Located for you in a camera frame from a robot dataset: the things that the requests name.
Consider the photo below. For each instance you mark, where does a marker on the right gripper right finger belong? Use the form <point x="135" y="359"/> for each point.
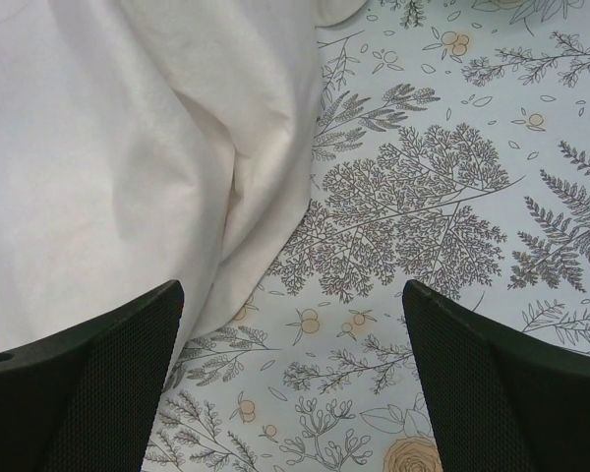
<point x="498" y="399"/>

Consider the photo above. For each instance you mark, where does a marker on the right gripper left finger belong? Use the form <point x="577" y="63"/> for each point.
<point x="85" y="398"/>

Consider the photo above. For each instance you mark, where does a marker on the white t shirt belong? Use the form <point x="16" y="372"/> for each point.
<point x="143" y="141"/>

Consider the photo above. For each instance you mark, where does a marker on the floral table mat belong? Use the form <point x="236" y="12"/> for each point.
<point x="453" y="148"/>

